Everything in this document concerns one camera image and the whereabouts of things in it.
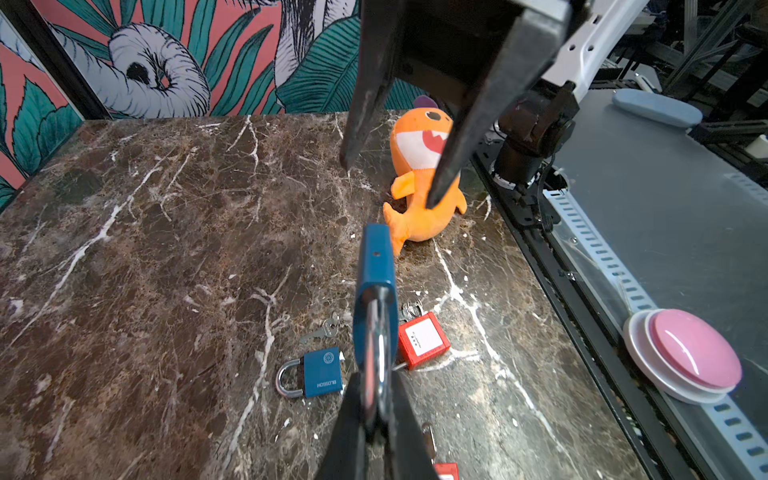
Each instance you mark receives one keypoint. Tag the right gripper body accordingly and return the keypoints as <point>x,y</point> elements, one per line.
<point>468,52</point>

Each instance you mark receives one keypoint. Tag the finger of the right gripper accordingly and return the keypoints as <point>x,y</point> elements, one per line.
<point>380,36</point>
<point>527,50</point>

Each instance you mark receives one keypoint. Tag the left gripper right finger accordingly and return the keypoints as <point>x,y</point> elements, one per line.
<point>406,455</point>

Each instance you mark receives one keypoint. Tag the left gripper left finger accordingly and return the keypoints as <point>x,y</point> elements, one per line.
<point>346,454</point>

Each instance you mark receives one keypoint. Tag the red padlock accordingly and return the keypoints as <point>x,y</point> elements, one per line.
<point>445,471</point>
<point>421,340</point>

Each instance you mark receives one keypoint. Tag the blue padlock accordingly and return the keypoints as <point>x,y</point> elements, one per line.
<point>375,324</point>
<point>322,374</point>

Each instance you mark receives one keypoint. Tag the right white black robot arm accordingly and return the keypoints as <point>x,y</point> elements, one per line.
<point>536,120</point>

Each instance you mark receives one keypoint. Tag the small silver key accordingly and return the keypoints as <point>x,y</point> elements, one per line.
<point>328,329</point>

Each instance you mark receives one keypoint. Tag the orange shark plush toy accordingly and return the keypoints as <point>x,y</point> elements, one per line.
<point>417,141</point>

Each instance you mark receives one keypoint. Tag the grey oval pad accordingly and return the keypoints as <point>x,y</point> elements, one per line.
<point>658,108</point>

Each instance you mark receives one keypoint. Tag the pink push button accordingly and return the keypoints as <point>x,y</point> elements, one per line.
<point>682,355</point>

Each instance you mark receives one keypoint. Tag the white vented strip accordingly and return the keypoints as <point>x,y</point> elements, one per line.
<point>723,432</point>

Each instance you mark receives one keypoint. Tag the black front mounting rail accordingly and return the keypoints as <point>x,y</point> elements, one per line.
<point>663,448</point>

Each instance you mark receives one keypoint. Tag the right black frame post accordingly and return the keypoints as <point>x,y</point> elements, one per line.
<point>40,38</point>

